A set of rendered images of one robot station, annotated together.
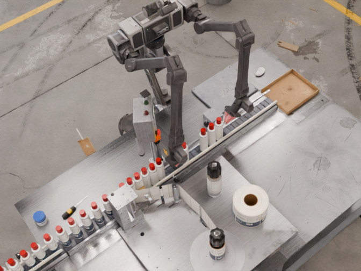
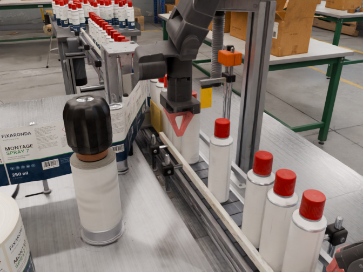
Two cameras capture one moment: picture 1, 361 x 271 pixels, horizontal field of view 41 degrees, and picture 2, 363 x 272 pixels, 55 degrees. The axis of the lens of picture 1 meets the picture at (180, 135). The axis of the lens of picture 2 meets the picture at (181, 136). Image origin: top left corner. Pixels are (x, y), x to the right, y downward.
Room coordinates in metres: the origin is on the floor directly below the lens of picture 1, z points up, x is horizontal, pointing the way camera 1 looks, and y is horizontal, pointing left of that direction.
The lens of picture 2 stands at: (1.69, -0.69, 1.40)
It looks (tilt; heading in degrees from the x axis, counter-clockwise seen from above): 28 degrees down; 101
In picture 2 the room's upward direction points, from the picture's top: straight up
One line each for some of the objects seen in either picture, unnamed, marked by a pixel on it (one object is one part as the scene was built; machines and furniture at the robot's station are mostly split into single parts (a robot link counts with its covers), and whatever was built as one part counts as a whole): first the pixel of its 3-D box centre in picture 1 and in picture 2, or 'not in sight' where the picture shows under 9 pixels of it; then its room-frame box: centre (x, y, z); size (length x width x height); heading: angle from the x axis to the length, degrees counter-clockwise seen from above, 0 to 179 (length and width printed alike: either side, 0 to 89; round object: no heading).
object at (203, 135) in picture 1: (203, 139); (257, 201); (1.74, -0.14, 0.98); 0.05 x 0.05 x 0.20
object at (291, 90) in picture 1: (289, 91); not in sight; (2.16, -0.79, 0.85); 0.30 x 0.26 x 0.04; 123
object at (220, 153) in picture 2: (184, 152); (220, 161); (1.66, -0.01, 0.98); 0.05 x 0.05 x 0.20
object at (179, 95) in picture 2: (174, 155); (179, 89); (1.55, 0.05, 1.13); 0.10 x 0.07 x 0.07; 122
